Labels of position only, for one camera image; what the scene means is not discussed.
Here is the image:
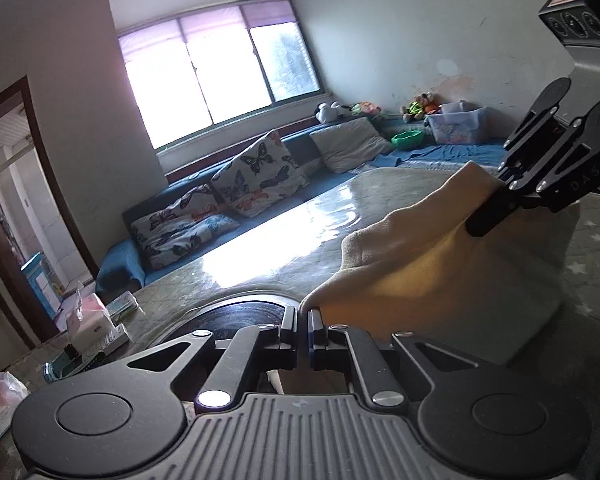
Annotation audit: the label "cream yellow garment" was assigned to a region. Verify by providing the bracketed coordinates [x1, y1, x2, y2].
[301, 162, 580, 364]

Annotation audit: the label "clear plastic storage box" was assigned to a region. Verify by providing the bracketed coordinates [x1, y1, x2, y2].
[426, 101, 489, 144]

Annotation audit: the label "white tissue box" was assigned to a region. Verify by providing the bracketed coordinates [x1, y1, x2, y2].
[67, 294, 131, 358]

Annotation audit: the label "green flat packet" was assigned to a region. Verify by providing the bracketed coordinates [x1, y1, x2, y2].
[106, 292, 143, 324]

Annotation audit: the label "brown plush toys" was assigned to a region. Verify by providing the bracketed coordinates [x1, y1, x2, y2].
[400, 92, 440, 122]

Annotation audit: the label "pink tissue pack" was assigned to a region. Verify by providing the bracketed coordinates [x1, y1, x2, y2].
[0, 372, 30, 439]

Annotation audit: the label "green plastic basin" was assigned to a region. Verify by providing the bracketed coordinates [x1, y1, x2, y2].
[390, 129, 425, 151]

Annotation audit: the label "black round induction cooktop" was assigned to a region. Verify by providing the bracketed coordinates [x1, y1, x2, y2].
[155, 294, 299, 344]

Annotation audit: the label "blue white storage cart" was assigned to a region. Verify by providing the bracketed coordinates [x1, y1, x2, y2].
[21, 252, 61, 320]

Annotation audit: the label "butterfly pillow lying flat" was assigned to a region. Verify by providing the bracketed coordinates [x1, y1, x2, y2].
[131, 184, 240, 270]

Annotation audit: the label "grey cushion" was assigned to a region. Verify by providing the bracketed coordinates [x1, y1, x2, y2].
[310, 117, 393, 174]

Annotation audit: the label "white plush toy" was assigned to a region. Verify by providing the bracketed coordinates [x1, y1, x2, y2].
[315, 101, 351, 125]

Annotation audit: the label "butterfly pillow standing upright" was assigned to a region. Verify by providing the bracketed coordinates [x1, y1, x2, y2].
[211, 130, 310, 218]

